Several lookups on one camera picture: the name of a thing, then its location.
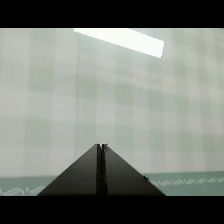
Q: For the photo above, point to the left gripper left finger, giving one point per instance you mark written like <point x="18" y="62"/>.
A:
<point x="80" y="178"/>

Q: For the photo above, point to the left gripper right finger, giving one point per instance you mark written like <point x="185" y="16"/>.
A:
<point x="126" y="180"/>

